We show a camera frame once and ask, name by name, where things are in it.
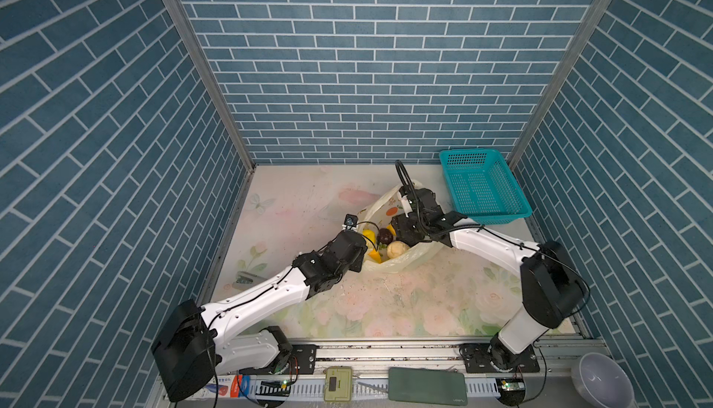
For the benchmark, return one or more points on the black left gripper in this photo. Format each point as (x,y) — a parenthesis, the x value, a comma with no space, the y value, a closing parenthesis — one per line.
(359,259)

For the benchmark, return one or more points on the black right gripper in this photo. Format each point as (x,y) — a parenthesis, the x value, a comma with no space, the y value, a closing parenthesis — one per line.
(399,227)

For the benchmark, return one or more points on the yellow lemon fruit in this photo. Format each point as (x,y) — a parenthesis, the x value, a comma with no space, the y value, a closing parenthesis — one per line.
(371,237)

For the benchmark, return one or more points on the beige pear fruit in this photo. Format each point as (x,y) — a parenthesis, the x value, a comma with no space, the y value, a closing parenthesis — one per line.
(396,249)

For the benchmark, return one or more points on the yellow translucent plastic bag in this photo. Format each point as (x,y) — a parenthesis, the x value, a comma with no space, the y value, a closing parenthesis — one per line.
(387,213)

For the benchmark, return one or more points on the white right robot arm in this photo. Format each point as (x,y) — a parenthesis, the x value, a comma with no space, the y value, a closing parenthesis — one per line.
(551,288)

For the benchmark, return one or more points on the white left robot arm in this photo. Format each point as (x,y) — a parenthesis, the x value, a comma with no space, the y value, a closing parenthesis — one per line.
(197,343)

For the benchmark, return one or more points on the orange fruit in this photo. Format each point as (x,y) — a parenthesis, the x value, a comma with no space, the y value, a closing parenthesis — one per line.
(375,256)

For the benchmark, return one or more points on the dark brown fruit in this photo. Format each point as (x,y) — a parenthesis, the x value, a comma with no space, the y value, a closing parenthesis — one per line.
(385,237)

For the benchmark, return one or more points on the teal plastic basket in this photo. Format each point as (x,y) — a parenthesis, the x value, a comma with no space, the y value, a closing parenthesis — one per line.
(483,187)

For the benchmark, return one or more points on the small green meter box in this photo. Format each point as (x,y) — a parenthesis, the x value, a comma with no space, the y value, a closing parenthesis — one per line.
(338,384)

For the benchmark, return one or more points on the green rectangular pad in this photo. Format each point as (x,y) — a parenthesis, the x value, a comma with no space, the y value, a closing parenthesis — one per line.
(425,386)

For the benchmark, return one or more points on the grey round bowl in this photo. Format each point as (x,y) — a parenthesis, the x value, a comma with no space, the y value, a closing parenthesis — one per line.
(601,382)

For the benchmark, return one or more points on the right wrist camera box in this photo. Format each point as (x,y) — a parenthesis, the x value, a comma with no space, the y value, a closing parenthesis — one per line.
(407,203)

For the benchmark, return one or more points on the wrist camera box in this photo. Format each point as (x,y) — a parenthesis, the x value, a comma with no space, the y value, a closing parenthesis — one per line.
(407,203)
(350,222)

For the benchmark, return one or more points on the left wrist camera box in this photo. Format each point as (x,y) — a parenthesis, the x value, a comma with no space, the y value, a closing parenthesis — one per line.
(350,222)

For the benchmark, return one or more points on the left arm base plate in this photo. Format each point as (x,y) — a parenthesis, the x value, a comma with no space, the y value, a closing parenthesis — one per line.
(299,359)

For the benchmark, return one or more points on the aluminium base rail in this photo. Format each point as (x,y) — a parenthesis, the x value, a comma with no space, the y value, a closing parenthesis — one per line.
(371,361)

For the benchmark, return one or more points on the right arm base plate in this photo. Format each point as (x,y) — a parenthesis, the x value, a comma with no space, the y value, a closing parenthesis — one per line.
(483,358)

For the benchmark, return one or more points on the aluminium corner post right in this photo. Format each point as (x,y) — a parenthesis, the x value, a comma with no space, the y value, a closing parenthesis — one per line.
(577,44)

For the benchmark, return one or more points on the aluminium corner post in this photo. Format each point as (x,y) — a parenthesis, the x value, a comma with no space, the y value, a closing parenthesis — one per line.
(577,44)
(192,44)

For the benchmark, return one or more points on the aluminium corner post left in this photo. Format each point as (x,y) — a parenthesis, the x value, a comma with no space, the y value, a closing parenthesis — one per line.
(192,44)

